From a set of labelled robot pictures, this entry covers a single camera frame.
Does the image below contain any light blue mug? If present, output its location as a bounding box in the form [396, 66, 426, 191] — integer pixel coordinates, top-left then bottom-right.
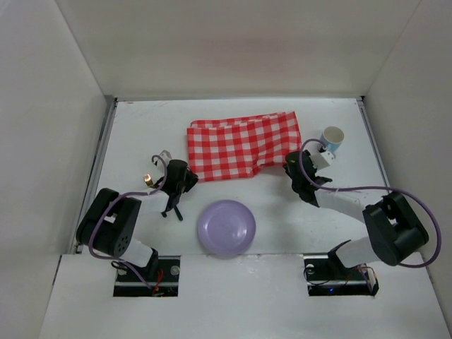
[320, 126, 345, 154]

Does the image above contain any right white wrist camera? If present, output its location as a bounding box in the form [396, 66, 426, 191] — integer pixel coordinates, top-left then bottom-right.
[311, 150, 335, 170]

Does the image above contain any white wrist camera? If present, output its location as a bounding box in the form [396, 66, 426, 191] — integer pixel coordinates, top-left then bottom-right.
[158, 150, 172, 165]
[311, 150, 335, 170]

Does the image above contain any red white checkered cloth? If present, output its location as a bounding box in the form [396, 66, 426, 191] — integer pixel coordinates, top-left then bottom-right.
[186, 112, 302, 182]

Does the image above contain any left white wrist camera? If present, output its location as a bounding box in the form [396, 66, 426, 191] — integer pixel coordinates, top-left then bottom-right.
[158, 150, 172, 165]

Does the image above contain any purple plastic plate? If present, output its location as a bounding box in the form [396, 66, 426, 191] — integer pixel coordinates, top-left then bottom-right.
[197, 200, 256, 258]

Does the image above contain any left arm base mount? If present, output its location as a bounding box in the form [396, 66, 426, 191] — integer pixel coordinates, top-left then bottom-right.
[110, 252, 181, 297]

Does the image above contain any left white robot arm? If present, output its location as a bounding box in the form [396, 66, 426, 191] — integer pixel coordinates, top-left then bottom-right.
[76, 155, 198, 268]

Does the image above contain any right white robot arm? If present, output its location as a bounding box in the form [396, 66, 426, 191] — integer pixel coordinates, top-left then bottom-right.
[283, 150, 429, 268]

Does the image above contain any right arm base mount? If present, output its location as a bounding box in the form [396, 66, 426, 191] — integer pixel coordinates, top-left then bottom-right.
[303, 240, 379, 297]

